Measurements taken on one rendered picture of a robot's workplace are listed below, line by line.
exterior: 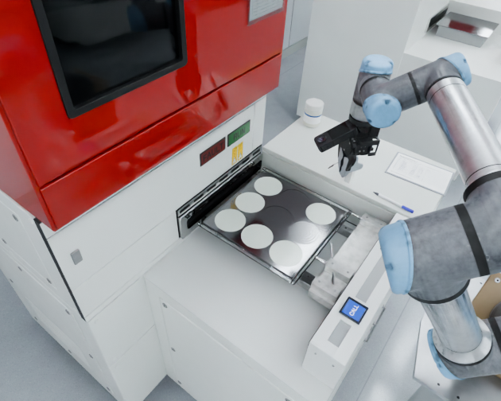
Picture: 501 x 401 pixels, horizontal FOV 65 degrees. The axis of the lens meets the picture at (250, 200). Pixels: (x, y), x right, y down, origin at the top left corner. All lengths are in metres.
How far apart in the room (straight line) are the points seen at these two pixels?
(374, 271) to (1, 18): 0.98
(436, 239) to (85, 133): 0.63
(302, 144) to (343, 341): 0.78
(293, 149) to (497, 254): 0.96
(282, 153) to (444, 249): 0.90
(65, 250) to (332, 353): 0.66
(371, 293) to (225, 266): 0.45
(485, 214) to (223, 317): 0.75
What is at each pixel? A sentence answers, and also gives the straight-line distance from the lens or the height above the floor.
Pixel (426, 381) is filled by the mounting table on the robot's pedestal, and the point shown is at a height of 0.82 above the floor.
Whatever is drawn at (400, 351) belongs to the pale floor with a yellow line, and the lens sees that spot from 2.19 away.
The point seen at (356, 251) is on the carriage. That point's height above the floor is 0.88.
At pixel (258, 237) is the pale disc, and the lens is 1.23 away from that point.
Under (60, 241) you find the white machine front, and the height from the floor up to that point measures 1.14.
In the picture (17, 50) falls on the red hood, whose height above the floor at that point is 1.58.
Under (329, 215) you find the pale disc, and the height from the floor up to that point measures 0.90.
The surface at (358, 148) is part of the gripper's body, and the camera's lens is 1.11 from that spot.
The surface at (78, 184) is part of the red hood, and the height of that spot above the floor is 1.30.
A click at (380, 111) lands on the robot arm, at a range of 0.91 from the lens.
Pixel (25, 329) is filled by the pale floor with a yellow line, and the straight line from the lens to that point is 2.29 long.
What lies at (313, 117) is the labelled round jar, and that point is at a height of 1.01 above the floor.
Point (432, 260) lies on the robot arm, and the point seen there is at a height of 1.37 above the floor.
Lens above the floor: 1.83
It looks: 44 degrees down
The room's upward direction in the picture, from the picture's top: 4 degrees clockwise
